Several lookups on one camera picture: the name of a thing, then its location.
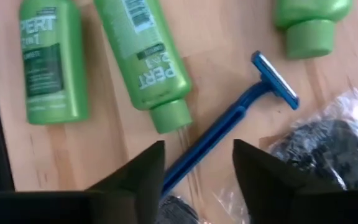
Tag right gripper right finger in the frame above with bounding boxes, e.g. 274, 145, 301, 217
232, 139, 358, 224

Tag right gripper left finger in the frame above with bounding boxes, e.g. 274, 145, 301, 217
0, 139, 166, 224

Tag black comb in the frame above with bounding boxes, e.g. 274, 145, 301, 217
156, 194, 201, 224

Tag bagged black hair ties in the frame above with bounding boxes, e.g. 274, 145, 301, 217
259, 86, 358, 191

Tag blue disposable razor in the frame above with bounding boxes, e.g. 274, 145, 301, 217
160, 50, 300, 197

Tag green Pert shampoo bottle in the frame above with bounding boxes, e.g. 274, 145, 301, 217
273, 0, 354, 60
93, 0, 194, 135
18, 0, 90, 126

